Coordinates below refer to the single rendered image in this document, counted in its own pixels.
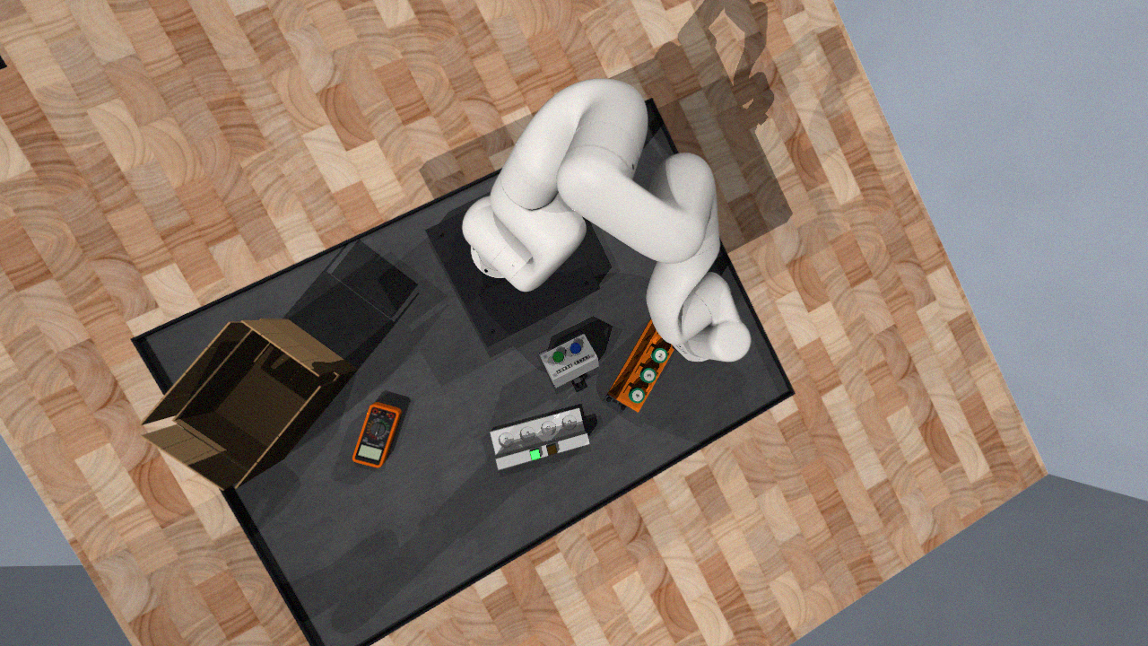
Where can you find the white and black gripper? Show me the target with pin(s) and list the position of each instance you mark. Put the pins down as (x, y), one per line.
(682, 350)

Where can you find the orange pocket multimeter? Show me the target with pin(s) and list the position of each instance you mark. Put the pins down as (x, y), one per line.
(376, 435)

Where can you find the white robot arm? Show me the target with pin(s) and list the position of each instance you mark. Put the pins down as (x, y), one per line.
(584, 144)

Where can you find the brown cardboard box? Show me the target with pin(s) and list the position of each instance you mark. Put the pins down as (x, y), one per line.
(248, 408)

